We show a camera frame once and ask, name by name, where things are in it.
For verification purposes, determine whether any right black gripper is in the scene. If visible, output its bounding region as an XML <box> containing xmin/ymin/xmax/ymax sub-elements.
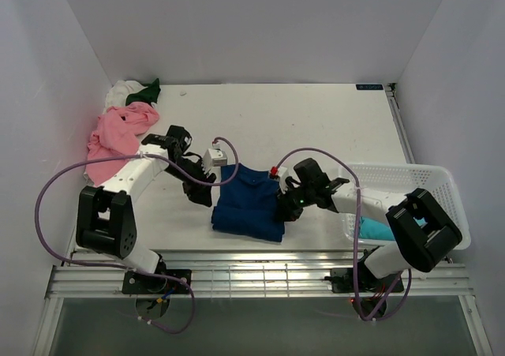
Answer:
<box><xmin>274</xmin><ymin>181</ymin><xmax>315</xmax><ymax>221</ymax></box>

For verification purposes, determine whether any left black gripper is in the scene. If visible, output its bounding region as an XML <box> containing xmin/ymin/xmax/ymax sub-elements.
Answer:
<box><xmin>165</xmin><ymin>158</ymin><xmax>216</xmax><ymax>208</ymax></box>

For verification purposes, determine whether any navy blue printed t-shirt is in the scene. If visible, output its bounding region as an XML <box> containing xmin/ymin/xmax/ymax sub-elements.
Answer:
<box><xmin>211</xmin><ymin>164</ymin><xmax>285</xmax><ymax>243</ymax></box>

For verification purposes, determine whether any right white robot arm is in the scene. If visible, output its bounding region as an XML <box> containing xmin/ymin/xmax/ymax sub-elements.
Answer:
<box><xmin>269</xmin><ymin>158</ymin><xmax>471</xmax><ymax>290</ymax></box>

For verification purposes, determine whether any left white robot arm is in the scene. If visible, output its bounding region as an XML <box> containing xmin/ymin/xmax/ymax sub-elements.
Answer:
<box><xmin>76</xmin><ymin>125</ymin><xmax>216</xmax><ymax>293</ymax></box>

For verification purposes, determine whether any rolled turquoise t-shirt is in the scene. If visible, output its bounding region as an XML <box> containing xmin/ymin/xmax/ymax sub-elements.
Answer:
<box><xmin>357</xmin><ymin>215</ymin><xmax>427</xmax><ymax>242</ymax></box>

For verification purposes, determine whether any white plastic basket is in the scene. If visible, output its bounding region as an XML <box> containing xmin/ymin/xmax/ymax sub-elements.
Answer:
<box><xmin>334</xmin><ymin>163</ymin><xmax>471</xmax><ymax>250</ymax></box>

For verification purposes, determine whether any pink t-shirt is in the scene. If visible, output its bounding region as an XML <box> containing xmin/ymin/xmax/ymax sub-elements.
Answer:
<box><xmin>87</xmin><ymin>102</ymin><xmax>159</xmax><ymax>160</ymax></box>

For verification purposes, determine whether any dark green t-shirt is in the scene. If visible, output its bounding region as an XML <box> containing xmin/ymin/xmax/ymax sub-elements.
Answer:
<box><xmin>125</xmin><ymin>78</ymin><xmax>161</xmax><ymax>106</ymax></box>

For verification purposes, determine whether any blue label sticker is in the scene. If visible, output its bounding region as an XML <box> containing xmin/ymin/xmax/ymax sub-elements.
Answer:
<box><xmin>355</xmin><ymin>84</ymin><xmax>383</xmax><ymax>91</ymax></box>

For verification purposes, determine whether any white t-shirt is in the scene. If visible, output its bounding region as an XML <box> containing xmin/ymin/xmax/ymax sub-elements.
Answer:
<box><xmin>105</xmin><ymin>81</ymin><xmax>144</xmax><ymax>111</ymax></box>

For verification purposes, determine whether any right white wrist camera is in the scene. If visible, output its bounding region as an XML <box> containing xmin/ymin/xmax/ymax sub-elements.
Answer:
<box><xmin>268</xmin><ymin>166</ymin><xmax>290</xmax><ymax>193</ymax></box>

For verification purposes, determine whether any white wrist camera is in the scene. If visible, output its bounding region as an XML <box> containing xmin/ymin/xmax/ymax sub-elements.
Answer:
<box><xmin>202</xmin><ymin>148</ymin><xmax>228</xmax><ymax>173</ymax></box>
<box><xmin>268</xmin><ymin>166</ymin><xmax>290</xmax><ymax>193</ymax></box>

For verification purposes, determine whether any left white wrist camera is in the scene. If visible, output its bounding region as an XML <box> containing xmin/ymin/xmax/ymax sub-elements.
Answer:
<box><xmin>202</xmin><ymin>148</ymin><xmax>228</xmax><ymax>173</ymax></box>

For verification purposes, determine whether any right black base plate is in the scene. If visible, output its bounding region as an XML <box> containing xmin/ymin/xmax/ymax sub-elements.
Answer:
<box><xmin>324</xmin><ymin>268</ymin><xmax>395</xmax><ymax>294</ymax></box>

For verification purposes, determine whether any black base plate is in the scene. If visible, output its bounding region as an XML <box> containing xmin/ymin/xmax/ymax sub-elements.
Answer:
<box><xmin>324</xmin><ymin>268</ymin><xmax>395</xmax><ymax>294</ymax></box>
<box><xmin>121</xmin><ymin>272</ymin><xmax>189</xmax><ymax>295</ymax></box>

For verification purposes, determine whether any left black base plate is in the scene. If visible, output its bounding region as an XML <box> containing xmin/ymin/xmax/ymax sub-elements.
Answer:
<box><xmin>121</xmin><ymin>272</ymin><xmax>189</xmax><ymax>295</ymax></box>

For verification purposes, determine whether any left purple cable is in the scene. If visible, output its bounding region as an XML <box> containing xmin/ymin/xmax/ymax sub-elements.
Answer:
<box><xmin>34</xmin><ymin>137</ymin><xmax>240</xmax><ymax>335</ymax></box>

